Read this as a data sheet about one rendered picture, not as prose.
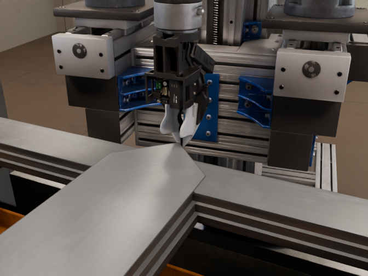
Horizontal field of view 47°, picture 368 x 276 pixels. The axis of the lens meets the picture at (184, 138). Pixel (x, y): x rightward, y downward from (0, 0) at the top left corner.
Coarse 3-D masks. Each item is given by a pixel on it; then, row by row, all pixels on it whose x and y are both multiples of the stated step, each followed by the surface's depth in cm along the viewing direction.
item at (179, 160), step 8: (120, 152) 73; (128, 152) 73; (136, 152) 73; (144, 152) 73; (152, 152) 73; (160, 152) 73; (168, 152) 73; (176, 152) 73; (184, 152) 73; (144, 160) 70; (152, 160) 70; (160, 160) 70; (168, 160) 70; (176, 160) 70; (184, 160) 70; (192, 160) 70; (176, 168) 68; (184, 168) 68; (192, 168) 68
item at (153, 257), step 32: (0, 160) 76; (32, 160) 73; (64, 160) 71; (192, 224) 60; (224, 224) 60; (256, 224) 58; (288, 224) 57; (160, 256) 53; (320, 256) 55; (352, 256) 53
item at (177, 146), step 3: (165, 144) 76; (168, 144) 76; (171, 144) 76; (174, 144) 76; (177, 144) 76; (180, 144) 76; (165, 147) 75; (168, 147) 75; (171, 147) 75; (174, 147) 75; (177, 147) 75; (180, 147) 75; (177, 150) 74; (180, 150) 74; (183, 150) 74
